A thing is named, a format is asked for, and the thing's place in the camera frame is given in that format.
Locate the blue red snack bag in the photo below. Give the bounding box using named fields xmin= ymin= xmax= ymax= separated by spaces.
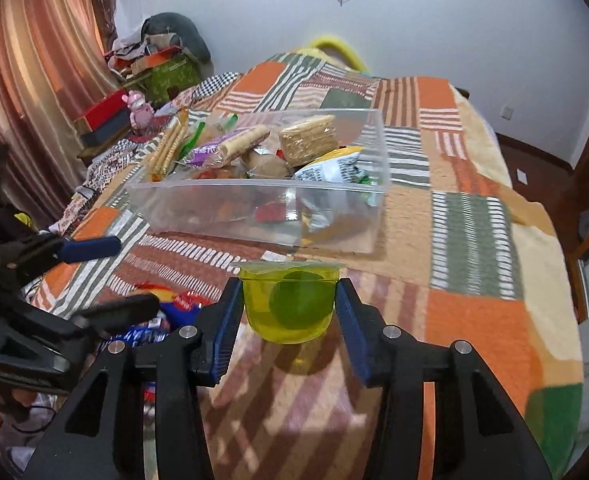
xmin=99 ymin=282 xmax=216 ymax=411

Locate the green jelly cup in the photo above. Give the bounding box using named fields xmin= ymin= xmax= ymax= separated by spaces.
xmin=238 ymin=260 xmax=342 ymax=344

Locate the purple biscuit pack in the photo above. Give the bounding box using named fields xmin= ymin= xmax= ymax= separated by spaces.
xmin=177 ymin=125 xmax=270 ymax=169

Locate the grey yellow fries snack bag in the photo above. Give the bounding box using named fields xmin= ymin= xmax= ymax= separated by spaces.
xmin=292 ymin=146 xmax=368 ymax=184

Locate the red flat box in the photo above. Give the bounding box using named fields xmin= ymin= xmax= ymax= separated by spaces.
xmin=73 ymin=89 xmax=130 ymax=148

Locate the long biscuit sleeve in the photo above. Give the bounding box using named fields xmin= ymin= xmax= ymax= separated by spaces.
xmin=146 ymin=107 xmax=189 ymax=182

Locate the pink plush toy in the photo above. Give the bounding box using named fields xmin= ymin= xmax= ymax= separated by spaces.
xmin=122 ymin=90 xmax=154 ymax=132

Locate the red candy wrapper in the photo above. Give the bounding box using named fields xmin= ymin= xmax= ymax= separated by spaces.
xmin=254 ymin=202 xmax=289 ymax=224

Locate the striped pink orange curtain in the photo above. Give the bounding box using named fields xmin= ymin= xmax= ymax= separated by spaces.
xmin=0 ymin=0 xmax=116 ymax=226

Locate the green patterned box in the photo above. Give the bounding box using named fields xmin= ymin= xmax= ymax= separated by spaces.
xmin=142 ymin=54 xmax=201 ymax=108

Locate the clear plastic storage bin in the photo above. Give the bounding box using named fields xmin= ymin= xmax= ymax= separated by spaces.
xmin=125 ymin=108 xmax=390 ymax=254

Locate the grey bag on pile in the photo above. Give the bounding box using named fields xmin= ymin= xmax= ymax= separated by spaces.
xmin=140 ymin=12 xmax=211 ymax=65

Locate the square cracker pack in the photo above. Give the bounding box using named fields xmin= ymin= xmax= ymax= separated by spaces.
xmin=278 ymin=115 xmax=339 ymax=168

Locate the yellow curved headboard rail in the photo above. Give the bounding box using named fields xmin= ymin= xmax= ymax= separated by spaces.
xmin=297 ymin=35 xmax=369 ymax=74

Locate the wall power socket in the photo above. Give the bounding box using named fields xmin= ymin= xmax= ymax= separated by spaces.
xmin=501 ymin=106 xmax=514 ymax=120

